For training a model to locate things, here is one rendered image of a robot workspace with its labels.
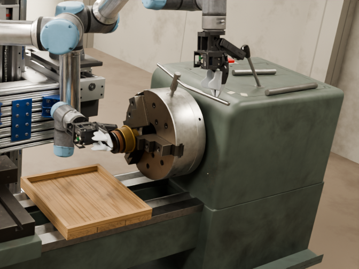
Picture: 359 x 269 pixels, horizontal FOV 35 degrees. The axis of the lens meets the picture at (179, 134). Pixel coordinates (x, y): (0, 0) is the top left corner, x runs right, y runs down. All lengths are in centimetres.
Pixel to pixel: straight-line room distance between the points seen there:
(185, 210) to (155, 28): 473
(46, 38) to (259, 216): 101
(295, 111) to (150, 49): 468
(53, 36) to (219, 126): 62
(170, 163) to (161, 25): 469
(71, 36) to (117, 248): 71
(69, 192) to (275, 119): 75
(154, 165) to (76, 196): 28
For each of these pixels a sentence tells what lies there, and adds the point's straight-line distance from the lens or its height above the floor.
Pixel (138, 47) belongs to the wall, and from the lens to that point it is 679.
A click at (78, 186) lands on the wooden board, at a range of 198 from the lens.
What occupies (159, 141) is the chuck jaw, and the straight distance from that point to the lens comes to 184.
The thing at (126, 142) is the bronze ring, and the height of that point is 109.
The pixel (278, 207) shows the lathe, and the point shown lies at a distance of 222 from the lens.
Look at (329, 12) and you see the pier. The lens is 483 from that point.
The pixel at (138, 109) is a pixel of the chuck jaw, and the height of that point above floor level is 117.
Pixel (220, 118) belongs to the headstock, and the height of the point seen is 119.
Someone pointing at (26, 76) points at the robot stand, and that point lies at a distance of 249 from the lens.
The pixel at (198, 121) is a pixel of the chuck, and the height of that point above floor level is 117.
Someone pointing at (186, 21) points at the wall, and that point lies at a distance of 617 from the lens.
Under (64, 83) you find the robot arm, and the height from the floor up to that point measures 116.
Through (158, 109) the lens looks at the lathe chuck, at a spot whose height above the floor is 119.
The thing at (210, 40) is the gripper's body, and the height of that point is 145.
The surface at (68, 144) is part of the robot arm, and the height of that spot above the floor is 98.
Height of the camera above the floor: 181
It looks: 22 degrees down
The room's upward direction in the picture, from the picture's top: 8 degrees clockwise
